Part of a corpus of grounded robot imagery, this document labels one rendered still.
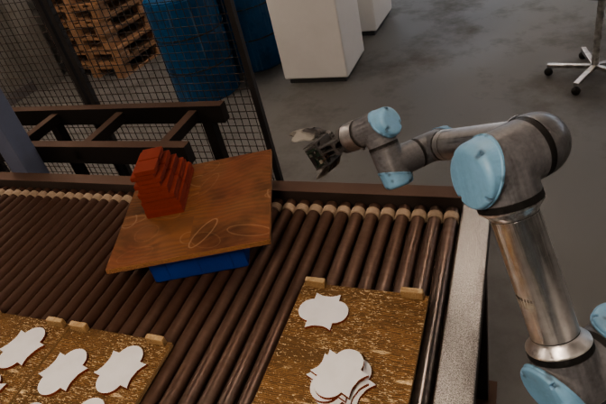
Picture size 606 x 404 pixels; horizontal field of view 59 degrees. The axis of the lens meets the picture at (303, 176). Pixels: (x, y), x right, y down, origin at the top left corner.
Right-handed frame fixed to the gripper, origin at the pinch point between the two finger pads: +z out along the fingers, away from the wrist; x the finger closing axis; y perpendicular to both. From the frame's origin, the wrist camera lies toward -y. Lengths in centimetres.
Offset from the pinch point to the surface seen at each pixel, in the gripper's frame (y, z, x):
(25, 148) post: 15, 138, -57
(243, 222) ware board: 15.5, 23.1, 8.0
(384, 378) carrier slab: 36, -23, 47
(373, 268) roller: 5.5, -4.9, 37.2
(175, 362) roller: 56, 24, 25
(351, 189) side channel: -20.2, 12.6, 21.7
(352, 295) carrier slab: 18.3, -6.1, 36.5
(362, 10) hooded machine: -351, 207, -33
